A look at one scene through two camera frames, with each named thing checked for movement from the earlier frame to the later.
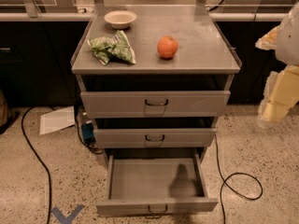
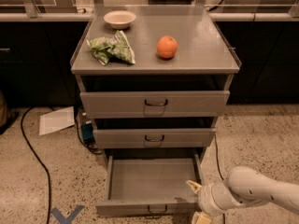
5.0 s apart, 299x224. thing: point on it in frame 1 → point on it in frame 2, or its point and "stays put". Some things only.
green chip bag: x=116 y=48 stays put
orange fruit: x=166 y=47 stays put
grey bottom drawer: x=155 y=186 stays put
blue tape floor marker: x=66 y=219 stays put
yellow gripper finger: x=269 y=40 → x=200 y=218
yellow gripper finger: x=280 y=97 → x=194 y=186
